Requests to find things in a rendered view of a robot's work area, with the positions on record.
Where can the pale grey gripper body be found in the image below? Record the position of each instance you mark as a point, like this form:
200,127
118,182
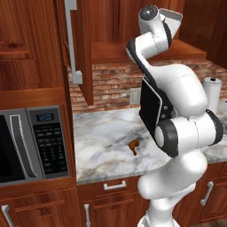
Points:
174,22

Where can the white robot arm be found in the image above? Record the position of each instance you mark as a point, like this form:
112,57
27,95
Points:
180,88

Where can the brown raw meat drumstick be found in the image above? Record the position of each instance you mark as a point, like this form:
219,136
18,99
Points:
133,145

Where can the wooden tall cabinet panel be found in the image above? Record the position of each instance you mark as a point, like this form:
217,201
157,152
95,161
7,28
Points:
29,44

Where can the wooden base cabinet door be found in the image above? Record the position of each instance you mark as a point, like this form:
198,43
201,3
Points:
44,209
115,212
217,198

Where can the white paper towel roll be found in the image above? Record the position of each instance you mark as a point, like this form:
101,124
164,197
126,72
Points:
212,91

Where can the silver black microwave oven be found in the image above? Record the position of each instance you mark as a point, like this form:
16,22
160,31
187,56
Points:
47,142

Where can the wooden drawer front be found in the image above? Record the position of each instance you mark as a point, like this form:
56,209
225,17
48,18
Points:
100,192

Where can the wooden wall cabinet shelf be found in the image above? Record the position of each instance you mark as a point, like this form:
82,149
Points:
112,51

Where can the white wall outlet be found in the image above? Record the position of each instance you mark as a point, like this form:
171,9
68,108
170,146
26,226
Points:
135,96

